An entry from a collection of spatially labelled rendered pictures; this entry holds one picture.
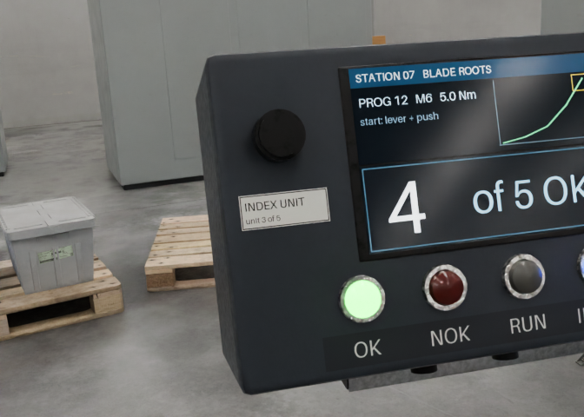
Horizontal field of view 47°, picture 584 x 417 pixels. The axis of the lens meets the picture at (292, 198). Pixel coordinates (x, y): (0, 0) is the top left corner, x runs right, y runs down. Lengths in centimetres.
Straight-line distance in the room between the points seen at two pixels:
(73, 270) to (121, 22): 316
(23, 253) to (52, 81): 952
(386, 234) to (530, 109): 12
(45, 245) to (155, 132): 302
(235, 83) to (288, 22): 616
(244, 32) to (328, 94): 600
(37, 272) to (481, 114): 311
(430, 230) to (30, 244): 304
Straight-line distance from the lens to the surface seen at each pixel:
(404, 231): 39
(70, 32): 1278
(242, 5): 639
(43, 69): 1275
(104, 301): 339
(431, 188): 40
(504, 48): 43
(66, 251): 341
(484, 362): 50
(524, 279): 41
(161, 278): 361
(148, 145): 623
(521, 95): 43
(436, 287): 39
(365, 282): 38
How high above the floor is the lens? 126
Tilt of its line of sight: 13 degrees down
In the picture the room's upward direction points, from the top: 3 degrees counter-clockwise
